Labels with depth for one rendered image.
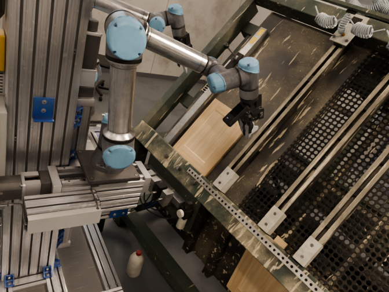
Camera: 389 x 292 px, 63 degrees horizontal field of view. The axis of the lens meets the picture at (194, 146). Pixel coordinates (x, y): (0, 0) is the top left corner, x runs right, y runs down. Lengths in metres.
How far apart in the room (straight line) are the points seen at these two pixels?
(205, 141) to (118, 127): 0.87
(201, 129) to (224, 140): 0.18
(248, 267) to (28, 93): 1.46
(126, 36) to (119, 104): 0.23
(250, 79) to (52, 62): 0.73
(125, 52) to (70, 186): 0.63
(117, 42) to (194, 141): 1.07
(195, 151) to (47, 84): 0.94
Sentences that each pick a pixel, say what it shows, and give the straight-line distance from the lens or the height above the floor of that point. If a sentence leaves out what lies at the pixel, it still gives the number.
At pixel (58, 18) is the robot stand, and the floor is 1.58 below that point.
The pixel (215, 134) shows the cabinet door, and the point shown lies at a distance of 1.90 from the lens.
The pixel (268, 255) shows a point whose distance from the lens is 1.59.
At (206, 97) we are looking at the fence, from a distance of 2.02.
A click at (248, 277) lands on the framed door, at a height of 0.44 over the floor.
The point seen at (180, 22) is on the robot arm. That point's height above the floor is 1.61.
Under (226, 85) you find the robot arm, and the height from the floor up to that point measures 1.54.
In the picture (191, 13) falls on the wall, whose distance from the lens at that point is 5.95.
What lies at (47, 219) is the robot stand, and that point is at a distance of 1.30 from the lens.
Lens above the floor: 1.85
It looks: 27 degrees down
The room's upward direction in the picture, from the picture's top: 20 degrees clockwise
